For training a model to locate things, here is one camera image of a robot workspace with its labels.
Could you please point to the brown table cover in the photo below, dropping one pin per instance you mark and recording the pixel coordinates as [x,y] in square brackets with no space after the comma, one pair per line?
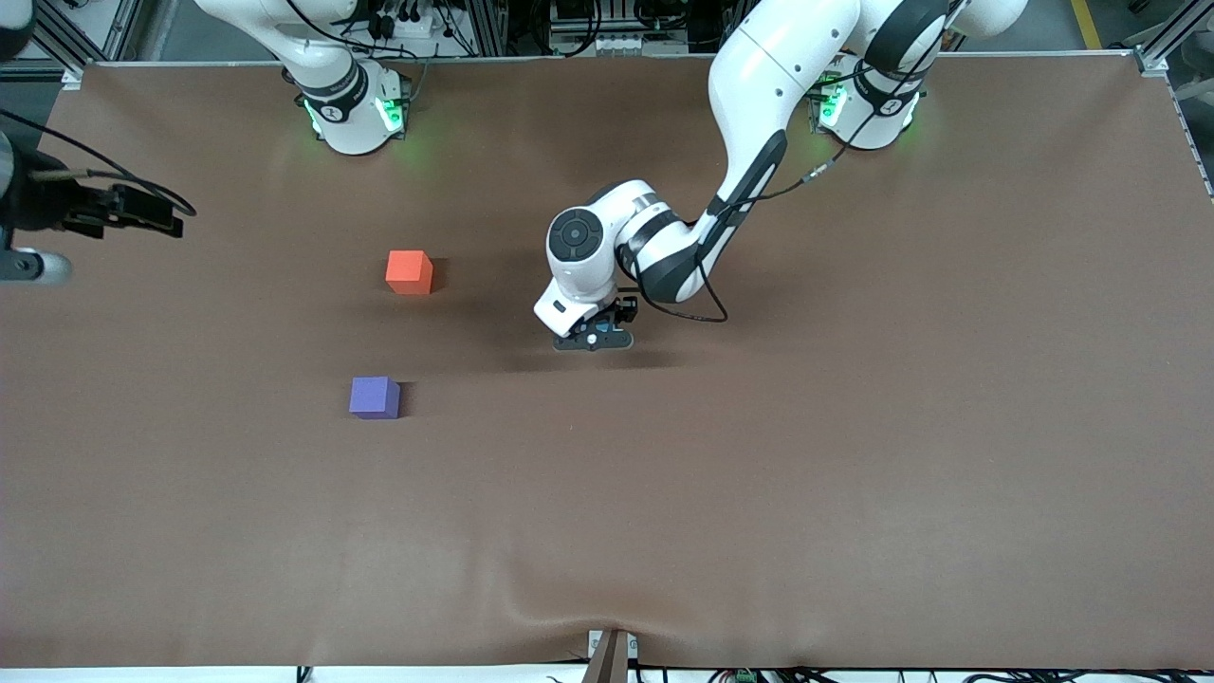
[607,493]

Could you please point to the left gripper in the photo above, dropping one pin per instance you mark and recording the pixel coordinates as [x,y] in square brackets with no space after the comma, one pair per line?
[624,311]

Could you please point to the aluminium frame post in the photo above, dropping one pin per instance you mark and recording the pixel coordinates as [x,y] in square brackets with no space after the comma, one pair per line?
[57,43]
[1171,38]

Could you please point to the orange block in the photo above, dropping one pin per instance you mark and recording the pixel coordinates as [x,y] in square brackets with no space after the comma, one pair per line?
[409,272]

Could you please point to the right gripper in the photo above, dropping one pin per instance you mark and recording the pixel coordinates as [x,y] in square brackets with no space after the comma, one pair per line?
[45,202]

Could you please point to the metal table clamp bracket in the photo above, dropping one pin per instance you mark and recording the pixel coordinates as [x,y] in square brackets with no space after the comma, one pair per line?
[610,656]

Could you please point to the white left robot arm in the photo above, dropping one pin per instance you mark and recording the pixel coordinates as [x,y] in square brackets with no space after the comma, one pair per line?
[759,85]

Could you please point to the purple block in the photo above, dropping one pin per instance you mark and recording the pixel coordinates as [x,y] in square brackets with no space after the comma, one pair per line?
[374,397]

